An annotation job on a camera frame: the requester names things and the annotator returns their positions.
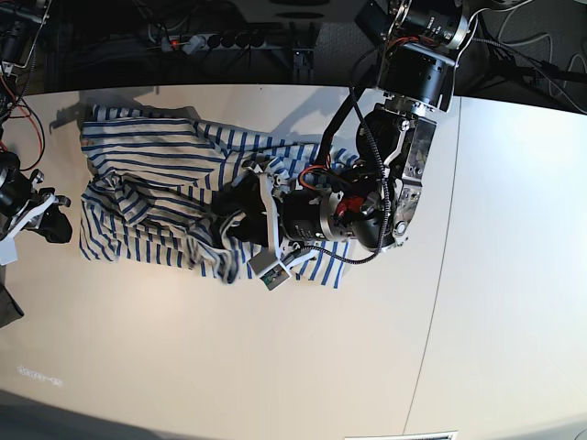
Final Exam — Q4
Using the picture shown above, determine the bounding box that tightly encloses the blue white striped T-shirt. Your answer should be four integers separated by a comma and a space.
77, 104, 363, 290

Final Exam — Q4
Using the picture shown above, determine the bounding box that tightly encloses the black power adapter brick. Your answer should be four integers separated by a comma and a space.
354, 0, 390, 46

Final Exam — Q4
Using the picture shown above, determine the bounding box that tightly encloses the black power strip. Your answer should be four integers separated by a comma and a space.
156, 31, 270, 54

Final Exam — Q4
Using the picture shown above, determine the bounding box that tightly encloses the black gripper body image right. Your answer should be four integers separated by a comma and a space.
279, 190, 384, 250

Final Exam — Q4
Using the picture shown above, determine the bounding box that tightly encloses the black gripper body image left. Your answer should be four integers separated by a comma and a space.
1, 153, 45, 225

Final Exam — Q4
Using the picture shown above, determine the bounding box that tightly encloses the dark object at left edge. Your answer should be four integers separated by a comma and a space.
0, 284, 25, 328

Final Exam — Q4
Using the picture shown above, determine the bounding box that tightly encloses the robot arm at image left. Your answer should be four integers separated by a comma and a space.
1, 1, 72, 244

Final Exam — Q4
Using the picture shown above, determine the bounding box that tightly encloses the black tripod stand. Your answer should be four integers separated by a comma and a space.
460, 3, 586, 113

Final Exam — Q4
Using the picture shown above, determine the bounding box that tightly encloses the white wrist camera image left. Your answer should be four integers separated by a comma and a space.
1, 188, 71, 266

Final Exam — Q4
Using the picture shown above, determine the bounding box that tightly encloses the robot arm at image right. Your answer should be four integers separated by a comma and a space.
213, 1, 475, 253

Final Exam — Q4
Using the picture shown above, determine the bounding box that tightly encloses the black table clamp mount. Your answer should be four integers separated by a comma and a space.
293, 49, 314, 85

